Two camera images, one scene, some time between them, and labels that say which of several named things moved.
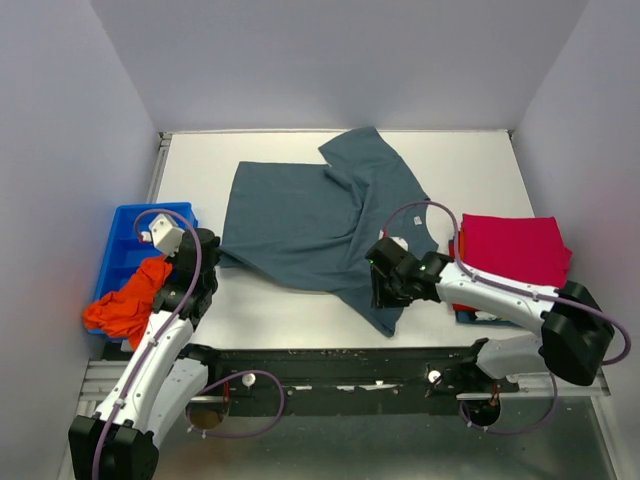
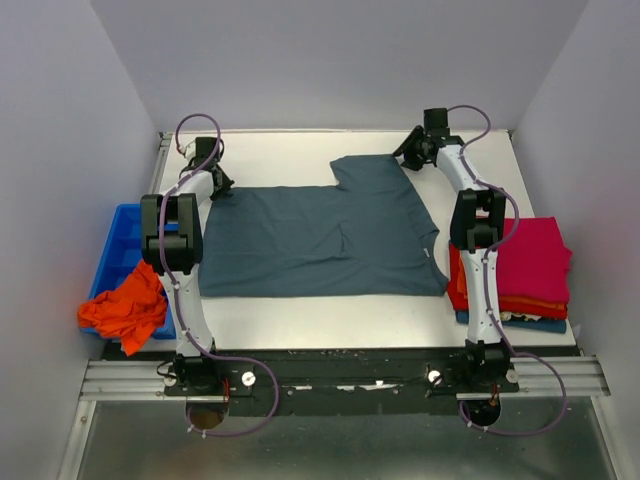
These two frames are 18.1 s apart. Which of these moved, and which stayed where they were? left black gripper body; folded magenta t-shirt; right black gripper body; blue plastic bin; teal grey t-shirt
Moved: teal grey t-shirt; left black gripper body; right black gripper body
Stayed: folded magenta t-shirt; blue plastic bin
